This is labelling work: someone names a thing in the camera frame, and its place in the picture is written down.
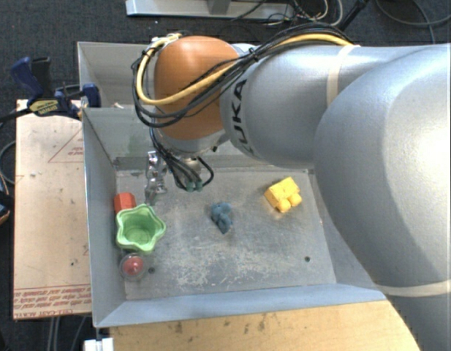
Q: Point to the orange-red block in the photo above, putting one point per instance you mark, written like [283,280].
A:
[123,199]

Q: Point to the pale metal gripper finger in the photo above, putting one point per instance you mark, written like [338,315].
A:
[154,165]
[155,190]

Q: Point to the grey metal bin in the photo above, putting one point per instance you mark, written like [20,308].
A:
[247,254]

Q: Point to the yellow toy brick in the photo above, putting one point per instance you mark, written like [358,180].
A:
[281,192]

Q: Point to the small blue-grey toy animal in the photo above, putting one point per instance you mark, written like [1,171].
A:
[222,216]

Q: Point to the green star-shaped cup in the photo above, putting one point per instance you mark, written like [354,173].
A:
[139,229]

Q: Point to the clear ball with red inside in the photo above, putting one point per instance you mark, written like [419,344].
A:
[132,267]

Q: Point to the brown cardboard board red print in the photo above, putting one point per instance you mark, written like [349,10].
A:
[49,214]

